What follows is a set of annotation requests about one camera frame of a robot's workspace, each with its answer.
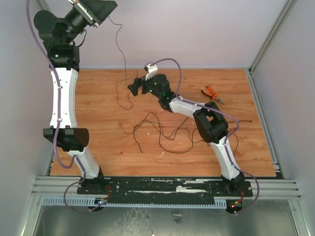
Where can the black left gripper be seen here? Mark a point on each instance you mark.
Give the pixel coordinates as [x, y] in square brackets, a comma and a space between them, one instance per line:
[95, 11]

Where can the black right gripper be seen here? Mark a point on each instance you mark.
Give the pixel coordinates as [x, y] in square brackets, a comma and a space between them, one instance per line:
[143, 86]

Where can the black zip tie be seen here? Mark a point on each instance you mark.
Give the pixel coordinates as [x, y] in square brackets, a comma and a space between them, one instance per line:
[238, 121]

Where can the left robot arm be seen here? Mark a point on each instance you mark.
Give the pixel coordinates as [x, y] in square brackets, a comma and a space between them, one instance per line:
[59, 48]

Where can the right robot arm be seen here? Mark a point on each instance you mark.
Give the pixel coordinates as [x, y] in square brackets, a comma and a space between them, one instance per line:
[211, 125]

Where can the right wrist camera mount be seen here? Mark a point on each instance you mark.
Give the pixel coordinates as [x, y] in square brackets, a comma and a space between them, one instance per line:
[151, 70]

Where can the orange handled pliers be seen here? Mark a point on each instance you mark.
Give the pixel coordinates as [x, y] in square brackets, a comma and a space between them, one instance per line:
[209, 92]

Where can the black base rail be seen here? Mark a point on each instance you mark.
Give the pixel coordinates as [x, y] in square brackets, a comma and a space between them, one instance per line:
[161, 191]

